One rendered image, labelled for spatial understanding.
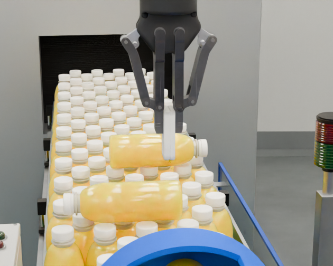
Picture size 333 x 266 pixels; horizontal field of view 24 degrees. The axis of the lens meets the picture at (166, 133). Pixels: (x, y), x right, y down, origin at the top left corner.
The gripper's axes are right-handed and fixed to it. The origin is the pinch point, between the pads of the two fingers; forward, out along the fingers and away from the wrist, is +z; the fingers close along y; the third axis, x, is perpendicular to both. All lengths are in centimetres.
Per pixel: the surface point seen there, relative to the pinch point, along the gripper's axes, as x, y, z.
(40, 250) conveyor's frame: -62, 21, 46
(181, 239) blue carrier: 9.2, -0.5, 11.8
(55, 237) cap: -23.8, 16.6, 25.4
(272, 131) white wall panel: -396, -123, 121
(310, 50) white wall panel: -393, -147, 65
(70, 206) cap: -26.8, 13.8, 20.8
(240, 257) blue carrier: 11.4, -7.9, 13.6
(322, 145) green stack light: -37, -35, 15
